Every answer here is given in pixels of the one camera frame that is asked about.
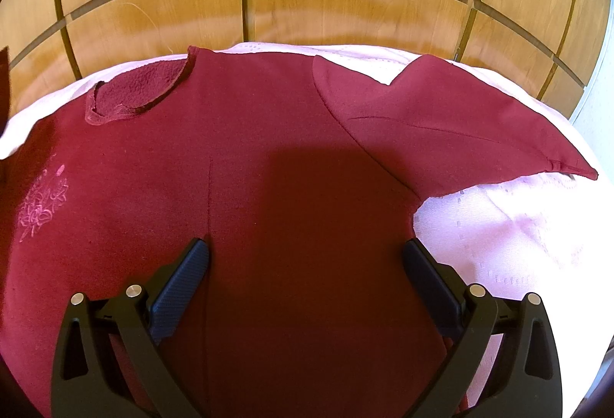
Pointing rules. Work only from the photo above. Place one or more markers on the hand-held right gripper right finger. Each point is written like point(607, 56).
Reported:
point(429, 276)

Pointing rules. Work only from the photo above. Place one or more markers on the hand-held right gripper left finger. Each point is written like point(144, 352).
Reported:
point(184, 276)

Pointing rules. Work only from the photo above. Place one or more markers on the maroon long-sleeve shirt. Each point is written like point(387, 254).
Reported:
point(297, 187)

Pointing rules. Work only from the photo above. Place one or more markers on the pink bed sheet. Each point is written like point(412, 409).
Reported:
point(499, 235)

